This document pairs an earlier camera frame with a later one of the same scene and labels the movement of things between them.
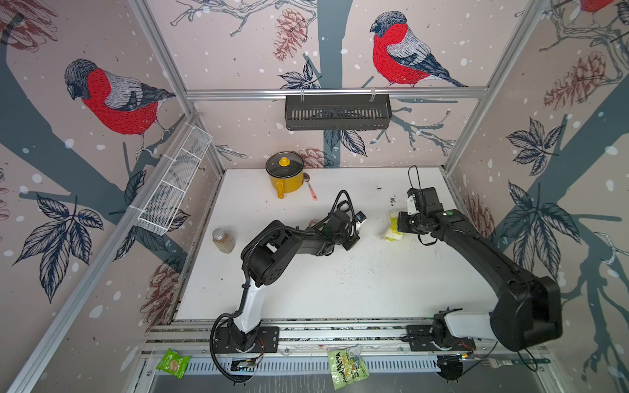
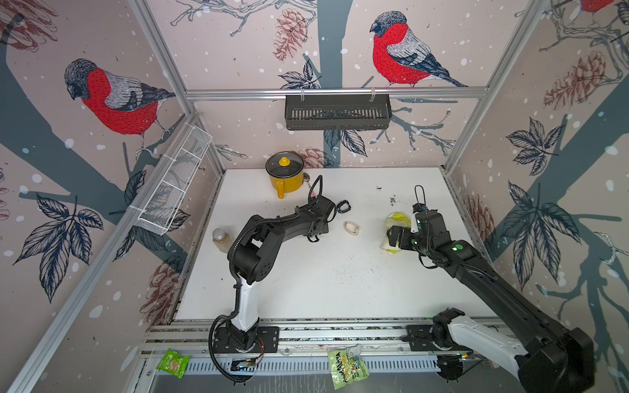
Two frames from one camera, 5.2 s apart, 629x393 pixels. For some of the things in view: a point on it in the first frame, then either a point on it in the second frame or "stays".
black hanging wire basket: x=338 y=112 stays
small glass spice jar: x=223 y=240 stays
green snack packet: x=174 y=363 stays
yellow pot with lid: x=285 y=169 stays
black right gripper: x=402 y=222 → x=404 y=241
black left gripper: x=353 y=241 → x=325 y=227
